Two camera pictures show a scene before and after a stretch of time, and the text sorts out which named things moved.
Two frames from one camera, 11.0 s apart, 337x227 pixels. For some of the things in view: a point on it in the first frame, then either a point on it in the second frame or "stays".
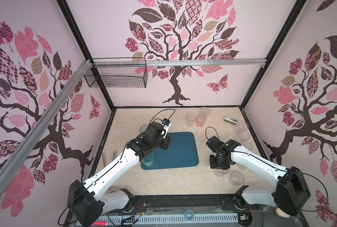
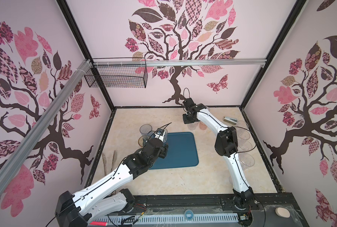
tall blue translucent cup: [143, 128] stays
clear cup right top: [242, 125] stays
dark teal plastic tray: [181, 152] stays
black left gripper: [167, 140] -> [164, 151]
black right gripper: [222, 166] -> [185, 121]
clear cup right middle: [243, 135] stays
